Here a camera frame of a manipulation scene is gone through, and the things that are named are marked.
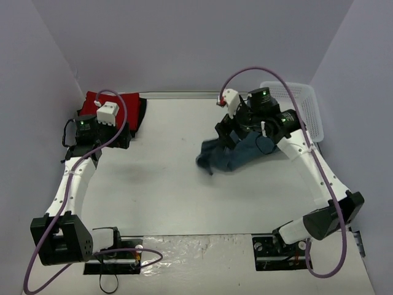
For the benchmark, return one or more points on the blue t shirt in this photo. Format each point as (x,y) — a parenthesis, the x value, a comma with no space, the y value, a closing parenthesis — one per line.
(215,156)

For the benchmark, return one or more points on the white plastic basket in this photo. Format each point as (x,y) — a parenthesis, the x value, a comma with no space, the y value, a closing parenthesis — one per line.
(306,101)

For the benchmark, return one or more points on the red folded t shirt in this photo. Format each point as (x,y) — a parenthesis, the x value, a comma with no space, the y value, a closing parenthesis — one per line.
(123,105)

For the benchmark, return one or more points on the black folded t shirt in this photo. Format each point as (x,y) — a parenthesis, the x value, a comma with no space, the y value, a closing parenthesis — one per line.
(136,109)

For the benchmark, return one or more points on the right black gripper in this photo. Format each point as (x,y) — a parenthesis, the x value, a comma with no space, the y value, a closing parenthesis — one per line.
(225,132)

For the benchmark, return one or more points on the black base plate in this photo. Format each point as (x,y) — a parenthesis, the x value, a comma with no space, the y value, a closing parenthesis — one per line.
(119,263)
(268,258)

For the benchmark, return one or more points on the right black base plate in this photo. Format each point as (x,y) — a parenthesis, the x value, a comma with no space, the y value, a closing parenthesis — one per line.
(268,258)

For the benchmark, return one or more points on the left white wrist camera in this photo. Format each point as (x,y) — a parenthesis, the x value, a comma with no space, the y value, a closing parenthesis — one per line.
(107,113)

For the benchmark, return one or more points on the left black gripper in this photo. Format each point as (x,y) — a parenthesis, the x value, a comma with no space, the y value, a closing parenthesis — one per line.
(120,139)

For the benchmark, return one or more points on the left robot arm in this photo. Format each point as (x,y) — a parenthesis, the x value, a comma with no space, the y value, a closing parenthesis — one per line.
(60,234)

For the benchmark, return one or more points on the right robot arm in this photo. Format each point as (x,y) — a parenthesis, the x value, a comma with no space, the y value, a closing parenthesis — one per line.
(336,206)

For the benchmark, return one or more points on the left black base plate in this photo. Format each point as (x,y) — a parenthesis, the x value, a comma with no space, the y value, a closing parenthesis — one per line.
(119,263)

